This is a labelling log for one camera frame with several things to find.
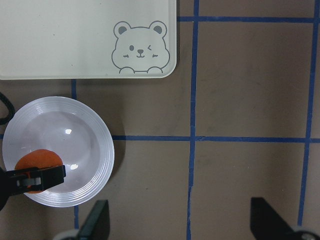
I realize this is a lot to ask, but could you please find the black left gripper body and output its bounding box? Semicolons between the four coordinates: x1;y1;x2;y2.
0;168;11;210

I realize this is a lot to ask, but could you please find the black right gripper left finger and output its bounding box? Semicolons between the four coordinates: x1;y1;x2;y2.
76;200;110;240

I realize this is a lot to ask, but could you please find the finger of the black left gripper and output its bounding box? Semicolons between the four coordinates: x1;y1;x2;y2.
5;165;66;195

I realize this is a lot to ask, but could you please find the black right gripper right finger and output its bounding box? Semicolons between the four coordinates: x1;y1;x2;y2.
250;197;300;240

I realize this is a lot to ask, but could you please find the orange fruit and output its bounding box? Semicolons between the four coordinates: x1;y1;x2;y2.
14;148;63;195

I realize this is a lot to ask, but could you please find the white round plate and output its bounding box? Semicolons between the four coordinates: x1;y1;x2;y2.
2;96;115;208

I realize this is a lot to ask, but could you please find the cream bear tray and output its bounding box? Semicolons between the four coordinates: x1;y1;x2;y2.
0;0;178;80

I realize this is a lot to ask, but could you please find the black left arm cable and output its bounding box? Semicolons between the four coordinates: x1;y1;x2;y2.
0;91;15;126

